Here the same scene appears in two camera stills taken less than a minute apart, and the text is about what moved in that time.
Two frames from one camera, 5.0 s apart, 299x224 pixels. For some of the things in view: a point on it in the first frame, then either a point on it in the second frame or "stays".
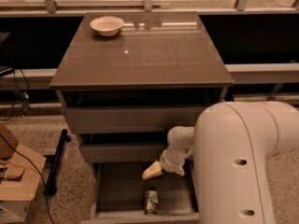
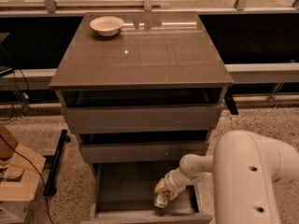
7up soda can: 150,202 to 162,199
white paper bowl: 106,25 stays
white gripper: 168,164 to 172,183
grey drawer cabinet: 124,79 stays
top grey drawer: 130,119 stays
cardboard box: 19,177 stays
